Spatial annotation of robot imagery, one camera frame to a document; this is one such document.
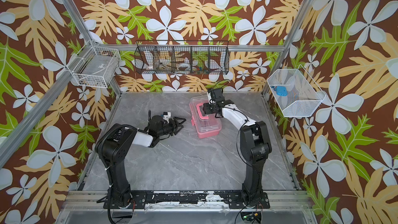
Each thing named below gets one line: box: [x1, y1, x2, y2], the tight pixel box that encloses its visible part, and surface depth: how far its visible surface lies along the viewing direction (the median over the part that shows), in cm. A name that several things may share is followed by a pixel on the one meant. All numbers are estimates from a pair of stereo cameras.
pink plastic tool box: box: [189, 94, 223, 139], surface depth 95 cm
